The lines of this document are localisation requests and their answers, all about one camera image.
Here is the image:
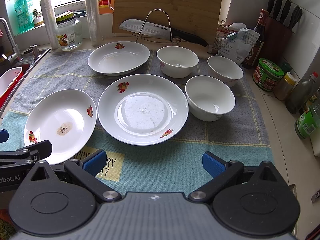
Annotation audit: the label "white fruit plate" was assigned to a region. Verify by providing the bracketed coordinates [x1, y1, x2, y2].
[97, 74, 189, 146]
[24, 89, 97, 165]
[88, 41, 150, 76]

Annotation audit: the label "white bowl pink flowers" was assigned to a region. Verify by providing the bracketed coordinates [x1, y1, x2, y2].
[156, 46, 199, 79]

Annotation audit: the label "red wash basin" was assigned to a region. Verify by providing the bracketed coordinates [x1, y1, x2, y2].
[0, 64, 26, 108]

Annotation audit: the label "grey blue checked towel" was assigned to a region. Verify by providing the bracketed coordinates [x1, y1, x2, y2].
[1, 50, 273, 194]

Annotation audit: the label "white colander basket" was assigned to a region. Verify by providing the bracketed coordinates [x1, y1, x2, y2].
[0, 67, 23, 98]

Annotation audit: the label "steel sink faucet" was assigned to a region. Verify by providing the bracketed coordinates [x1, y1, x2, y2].
[0, 18, 23, 64]

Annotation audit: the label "steel sink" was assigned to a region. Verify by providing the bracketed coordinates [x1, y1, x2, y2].
[1, 48, 51, 115]

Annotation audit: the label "sink soap dispenser knob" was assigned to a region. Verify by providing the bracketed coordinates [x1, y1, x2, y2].
[23, 44, 40, 60]

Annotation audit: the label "dark oil glass bottle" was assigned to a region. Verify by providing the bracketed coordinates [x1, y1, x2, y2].
[285, 72, 318, 114]

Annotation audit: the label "green lid sauce jar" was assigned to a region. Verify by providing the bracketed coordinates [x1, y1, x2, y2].
[252, 58, 284, 92]

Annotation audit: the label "green label glass jar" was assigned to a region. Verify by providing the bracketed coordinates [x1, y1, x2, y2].
[295, 99, 320, 139]

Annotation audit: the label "yellow lid spice jar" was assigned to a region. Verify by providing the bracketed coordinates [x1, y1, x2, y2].
[273, 72, 297, 101]

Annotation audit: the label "dark soy sauce bottle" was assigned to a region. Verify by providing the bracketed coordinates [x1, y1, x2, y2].
[242, 9, 269, 69]

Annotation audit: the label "green dish soap bottle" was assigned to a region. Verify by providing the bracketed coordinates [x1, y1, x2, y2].
[14, 0, 34, 33]

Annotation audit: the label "small potted succulent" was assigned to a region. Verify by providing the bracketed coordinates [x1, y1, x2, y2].
[33, 9, 44, 27]

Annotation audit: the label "glass jar green lid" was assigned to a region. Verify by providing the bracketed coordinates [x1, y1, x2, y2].
[55, 10, 82, 51]

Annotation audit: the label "white plastic food bag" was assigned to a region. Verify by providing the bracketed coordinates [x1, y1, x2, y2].
[217, 23, 260, 65]

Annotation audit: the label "red white seasoning bag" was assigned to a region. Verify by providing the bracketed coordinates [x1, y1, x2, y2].
[207, 25, 234, 54]

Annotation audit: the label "left plastic wrap roll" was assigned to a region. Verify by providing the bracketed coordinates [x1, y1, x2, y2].
[40, 0, 60, 50]

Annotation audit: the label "plastic wrap roll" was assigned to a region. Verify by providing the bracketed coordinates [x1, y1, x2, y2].
[85, 0, 103, 47]
[40, 0, 60, 50]

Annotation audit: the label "steel santoku knife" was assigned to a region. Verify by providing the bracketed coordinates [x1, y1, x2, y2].
[119, 19, 208, 47]

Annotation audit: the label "wooden knife block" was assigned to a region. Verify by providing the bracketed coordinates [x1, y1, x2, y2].
[260, 0, 303, 63]

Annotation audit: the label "bamboo cutting board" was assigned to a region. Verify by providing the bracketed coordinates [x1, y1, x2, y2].
[112, 0, 222, 44]

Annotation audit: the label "right plastic wrap roll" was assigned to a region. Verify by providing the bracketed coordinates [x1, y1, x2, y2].
[85, 0, 103, 47]

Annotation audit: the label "steel wire rack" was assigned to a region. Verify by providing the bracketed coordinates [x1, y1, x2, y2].
[136, 8, 182, 45]

